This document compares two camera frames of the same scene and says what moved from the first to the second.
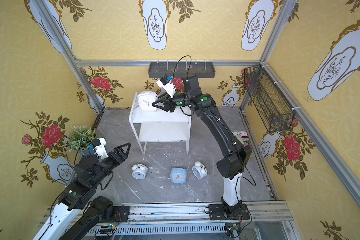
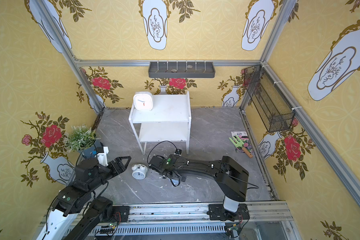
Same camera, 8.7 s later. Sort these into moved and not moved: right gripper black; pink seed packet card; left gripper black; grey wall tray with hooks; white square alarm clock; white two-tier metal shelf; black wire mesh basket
Moved: white square alarm clock; left gripper black; right gripper black
Not moved: pink seed packet card; grey wall tray with hooks; black wire mesh basket; white two-tier metal shelf
